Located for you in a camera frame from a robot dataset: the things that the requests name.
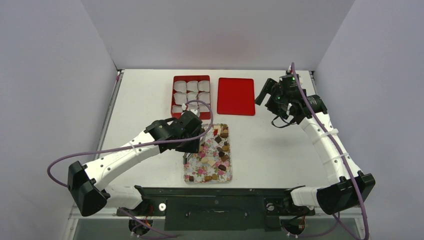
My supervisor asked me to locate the red chocolate box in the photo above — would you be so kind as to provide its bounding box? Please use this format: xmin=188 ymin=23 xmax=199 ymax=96
xmin=170 ymin=75 xmax=211 ymax=120

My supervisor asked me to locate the beige round chocolate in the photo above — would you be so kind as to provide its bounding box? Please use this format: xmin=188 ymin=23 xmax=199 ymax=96
xmin=200 ymin=157 xmax=209 ymax=164

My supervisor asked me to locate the red box lid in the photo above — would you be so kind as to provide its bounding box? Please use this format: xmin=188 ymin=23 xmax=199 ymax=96
xmin=216 ymin=77 xmax=256 ymax=116

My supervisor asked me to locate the floral serving tray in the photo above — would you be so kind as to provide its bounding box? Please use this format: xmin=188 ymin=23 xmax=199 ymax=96
xmin=183 ymin=123 xmax=233 ymax=184

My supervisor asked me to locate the dark chocolate on tray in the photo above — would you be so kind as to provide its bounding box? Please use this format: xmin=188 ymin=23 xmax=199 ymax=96
xmin=218 ymin=164 xmax=227 ymax=171

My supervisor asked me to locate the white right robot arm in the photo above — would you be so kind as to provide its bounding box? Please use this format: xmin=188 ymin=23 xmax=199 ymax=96
xmin=255 ymin=74 xmax=376 ymax=215

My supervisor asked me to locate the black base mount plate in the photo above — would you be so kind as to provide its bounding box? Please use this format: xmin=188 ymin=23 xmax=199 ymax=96
xmin=117 ymin=186 xmax=315 ymax=231

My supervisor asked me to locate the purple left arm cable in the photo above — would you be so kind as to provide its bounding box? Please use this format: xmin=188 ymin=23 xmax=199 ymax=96
xmin=46 ymin=100 xmax=215 ymax=188

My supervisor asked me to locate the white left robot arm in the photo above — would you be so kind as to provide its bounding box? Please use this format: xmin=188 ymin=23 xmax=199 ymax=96
xmin=67 ymin=111 xmax=202 ymax=217

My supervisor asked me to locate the brown chocolate bottom tray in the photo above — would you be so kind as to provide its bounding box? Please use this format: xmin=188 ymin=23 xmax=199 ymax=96
xmin=204 ymin=175 xmax=213 ymax=182

